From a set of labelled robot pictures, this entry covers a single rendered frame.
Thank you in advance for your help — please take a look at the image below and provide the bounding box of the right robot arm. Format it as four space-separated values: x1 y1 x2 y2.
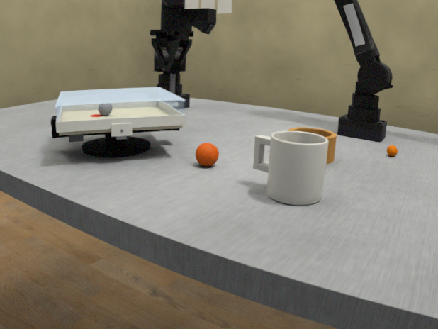
154 0 216 100

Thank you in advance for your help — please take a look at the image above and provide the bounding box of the orange ball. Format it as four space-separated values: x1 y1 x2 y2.
196 143 219 167
387 145 398 157

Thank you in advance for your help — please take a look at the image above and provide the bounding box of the white mug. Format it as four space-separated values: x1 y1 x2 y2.
253 131 329 206

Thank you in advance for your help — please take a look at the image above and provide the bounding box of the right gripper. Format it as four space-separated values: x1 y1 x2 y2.
150 7 193 72

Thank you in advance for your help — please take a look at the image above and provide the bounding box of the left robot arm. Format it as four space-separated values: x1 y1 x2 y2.
334 0 393 131

